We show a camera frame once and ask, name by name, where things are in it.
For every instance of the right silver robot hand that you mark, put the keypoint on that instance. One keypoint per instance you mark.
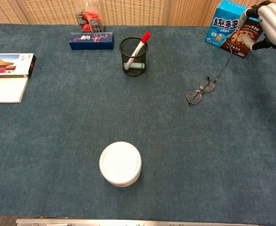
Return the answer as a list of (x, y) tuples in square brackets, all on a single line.
[(274, 23)]

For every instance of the thin-framed eyeglasses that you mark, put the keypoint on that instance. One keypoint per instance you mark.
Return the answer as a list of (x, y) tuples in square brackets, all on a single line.
[(207, 86)]

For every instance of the blue cookie box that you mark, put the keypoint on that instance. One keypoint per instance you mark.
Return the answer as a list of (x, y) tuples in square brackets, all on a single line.
[(220, 26)]

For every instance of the red capped white marker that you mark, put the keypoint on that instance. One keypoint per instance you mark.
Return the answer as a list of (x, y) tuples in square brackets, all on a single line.
[(146, 36)]

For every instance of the beige wicker screen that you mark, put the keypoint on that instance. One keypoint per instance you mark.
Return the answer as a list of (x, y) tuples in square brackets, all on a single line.
[(140, 11)]

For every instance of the black mesh pen holder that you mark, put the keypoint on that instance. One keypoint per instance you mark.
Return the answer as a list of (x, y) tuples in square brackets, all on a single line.
[(133, 73)]

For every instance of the long dark blue box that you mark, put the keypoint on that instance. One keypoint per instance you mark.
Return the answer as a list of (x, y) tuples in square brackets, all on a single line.
[(91, 44)]

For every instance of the red item behind box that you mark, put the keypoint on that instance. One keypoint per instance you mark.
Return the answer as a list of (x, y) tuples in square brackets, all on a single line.
[(89, 21)]

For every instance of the round clear clip container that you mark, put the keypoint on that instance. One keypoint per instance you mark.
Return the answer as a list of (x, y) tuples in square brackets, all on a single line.
[(120, 162)]

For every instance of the blue felt table cover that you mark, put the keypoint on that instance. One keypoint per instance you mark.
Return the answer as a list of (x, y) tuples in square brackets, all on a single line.
[(58, 129)]

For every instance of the aluminium table edge rail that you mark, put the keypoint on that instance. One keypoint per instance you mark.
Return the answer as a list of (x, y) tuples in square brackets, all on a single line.
[(128, 222)]

